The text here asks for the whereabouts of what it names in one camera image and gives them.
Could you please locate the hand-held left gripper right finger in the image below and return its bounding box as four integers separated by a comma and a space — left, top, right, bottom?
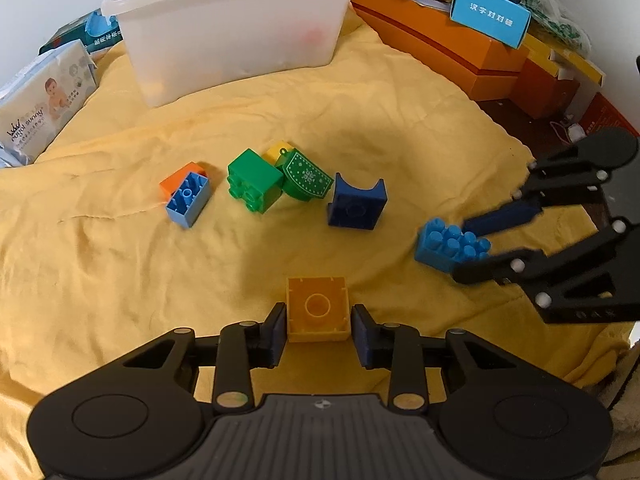
351, 304, 524, 414

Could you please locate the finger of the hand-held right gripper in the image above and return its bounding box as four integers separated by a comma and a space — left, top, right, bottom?
452, 219, 629, 311
462, 142, 609, 237

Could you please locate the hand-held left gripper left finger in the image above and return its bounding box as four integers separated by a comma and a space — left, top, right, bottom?
119, 302, 288, 414

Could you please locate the large yellow building block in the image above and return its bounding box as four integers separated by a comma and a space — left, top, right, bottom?
286, 275, 351, 343

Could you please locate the blue studded building block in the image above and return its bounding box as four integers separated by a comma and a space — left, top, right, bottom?
415, 217, 492, 275

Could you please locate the white plastic storage bin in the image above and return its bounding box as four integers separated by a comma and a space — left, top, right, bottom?
101, 0, 370, 108

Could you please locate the dark blue arch block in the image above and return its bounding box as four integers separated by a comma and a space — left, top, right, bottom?
327, 172, 388, 231

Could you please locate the small orange cardboard box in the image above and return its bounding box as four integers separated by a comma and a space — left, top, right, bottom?
510, 47, 583, 120

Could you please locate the red-orange cardboard box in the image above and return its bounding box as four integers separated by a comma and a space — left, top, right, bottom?
575, 92, 640, 138

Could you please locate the yellow blanket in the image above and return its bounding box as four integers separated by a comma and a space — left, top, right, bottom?
0, 7, 636, 480

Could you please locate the light blue building block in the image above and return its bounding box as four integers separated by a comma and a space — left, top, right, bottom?
166, 171, 210, 229

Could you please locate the green building block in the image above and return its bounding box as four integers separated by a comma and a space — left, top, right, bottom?
227, 148, 284, 214

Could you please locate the green printed curved block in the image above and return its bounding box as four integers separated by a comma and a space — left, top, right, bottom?
281, 149, 335, 203

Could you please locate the yellow cardboard box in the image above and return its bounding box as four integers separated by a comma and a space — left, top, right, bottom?
522, 30, 607, 86

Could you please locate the large orange cardboard box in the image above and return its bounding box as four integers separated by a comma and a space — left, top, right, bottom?
350, 0, 538, 101

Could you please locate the small yellow building block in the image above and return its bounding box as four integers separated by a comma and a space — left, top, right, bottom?
262, 141, 295, 166

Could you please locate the orange building block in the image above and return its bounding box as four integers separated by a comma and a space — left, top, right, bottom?
160, 161, 208, 198

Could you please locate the clear bag with green print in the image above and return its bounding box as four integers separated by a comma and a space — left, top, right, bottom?
522, 0, 593, 53

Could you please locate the blue box with white print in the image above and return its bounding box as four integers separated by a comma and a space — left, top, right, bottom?
450, 0, 532, 50

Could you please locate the white baby wipes pack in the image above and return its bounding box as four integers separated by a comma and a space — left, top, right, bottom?
0, 40, 98, 166

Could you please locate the teal wipes pack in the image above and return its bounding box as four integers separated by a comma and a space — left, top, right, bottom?
39, 9, 121, 57

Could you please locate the white plug with cable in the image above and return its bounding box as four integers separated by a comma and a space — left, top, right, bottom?
550, 117, 586, 143

